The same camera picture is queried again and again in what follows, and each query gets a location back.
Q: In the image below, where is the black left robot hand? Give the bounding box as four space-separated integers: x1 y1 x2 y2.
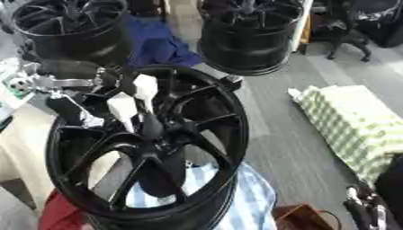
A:
36 58 139 128

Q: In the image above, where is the blue white striped cloth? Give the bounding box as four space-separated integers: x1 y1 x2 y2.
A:
124 161 279 230

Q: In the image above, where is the black bag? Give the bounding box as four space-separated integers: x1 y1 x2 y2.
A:
355 0 403 49

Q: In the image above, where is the red cloth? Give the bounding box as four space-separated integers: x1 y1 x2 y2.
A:
36 188 92 230

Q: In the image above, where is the black chair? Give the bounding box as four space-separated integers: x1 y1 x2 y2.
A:
299 0 375 63

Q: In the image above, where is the black wheel rim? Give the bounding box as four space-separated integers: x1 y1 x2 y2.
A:
9 0 134 67
196 0 308 76

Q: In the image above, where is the large black spoked wheel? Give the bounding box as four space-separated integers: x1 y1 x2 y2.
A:
44 64 252 230

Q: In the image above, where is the green white checked cloth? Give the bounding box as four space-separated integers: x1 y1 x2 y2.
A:
286 84 403 188

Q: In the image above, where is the brown bag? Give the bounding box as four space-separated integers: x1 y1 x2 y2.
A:
271 203 344 230

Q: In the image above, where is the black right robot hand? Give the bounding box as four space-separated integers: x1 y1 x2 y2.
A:
341 182 394 230

